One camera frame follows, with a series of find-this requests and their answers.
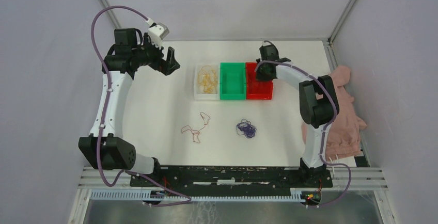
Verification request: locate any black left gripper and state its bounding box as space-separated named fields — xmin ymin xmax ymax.
xmin=132 ymin=33 xmax=180 ymax=75

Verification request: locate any yellow cable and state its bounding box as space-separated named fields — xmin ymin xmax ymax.
xmin=199 ymin=66 xmax=220 ymax=95

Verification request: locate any coloured cable bundle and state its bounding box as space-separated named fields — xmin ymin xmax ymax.
xmin=236 ymin=119 xmax=257 ymax=139

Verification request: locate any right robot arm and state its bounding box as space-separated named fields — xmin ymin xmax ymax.
xmin=255 ymin=40 xmax=339 ymax=187

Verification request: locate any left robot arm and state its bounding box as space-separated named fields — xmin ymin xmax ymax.
xmin=78 ymin=23 xmax=180 ymax=186

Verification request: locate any red plastic bin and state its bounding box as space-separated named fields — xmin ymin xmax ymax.
xmin=245 ymin=62 xmax=273 ymax=100

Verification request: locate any green plastic bin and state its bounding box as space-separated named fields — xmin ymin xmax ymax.
xmin=220 ymin=62 xmax=246 ymax=100

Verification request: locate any clear plastic bin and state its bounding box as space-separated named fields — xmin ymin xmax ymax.
xmin=193 ymin=63 xmax=220 ymax=101

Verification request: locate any pink cloth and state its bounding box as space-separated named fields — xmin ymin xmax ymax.
xmin=302 ymin=65 xmax=368 ymax=163

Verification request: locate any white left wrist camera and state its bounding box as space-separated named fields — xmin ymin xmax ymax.
xmin=147 ymin=23 xmax=169 ymax=49

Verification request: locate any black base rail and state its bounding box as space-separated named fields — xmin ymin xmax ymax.
xmin=150 ymin=165 xmax=333 ymax=197

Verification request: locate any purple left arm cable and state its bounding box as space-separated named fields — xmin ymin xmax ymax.
xmin=90 ymin=5 xmax=192 ymax=207

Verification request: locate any white slotted cable duct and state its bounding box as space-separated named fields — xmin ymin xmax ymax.
xmin=89 ymin=189 xmax=309 ymax=203

